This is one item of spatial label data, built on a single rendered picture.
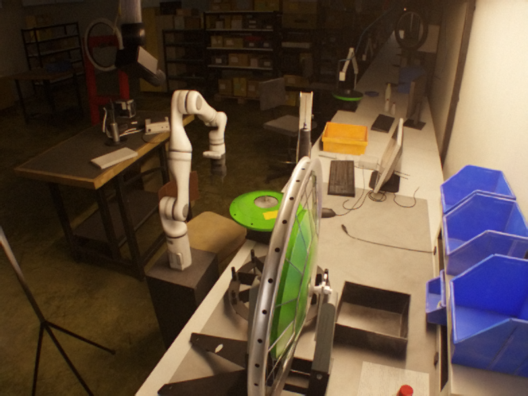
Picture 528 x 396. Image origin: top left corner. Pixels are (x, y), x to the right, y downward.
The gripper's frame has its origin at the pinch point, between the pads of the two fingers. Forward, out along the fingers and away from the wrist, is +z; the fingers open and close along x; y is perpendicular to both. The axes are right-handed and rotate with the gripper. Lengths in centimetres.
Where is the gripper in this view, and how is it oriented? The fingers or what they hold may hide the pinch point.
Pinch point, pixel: (217, 186)
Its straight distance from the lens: 182.0
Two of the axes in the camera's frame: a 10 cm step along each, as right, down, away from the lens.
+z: 0.0, 8.6, 5.0
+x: -9.5, -1.5, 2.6
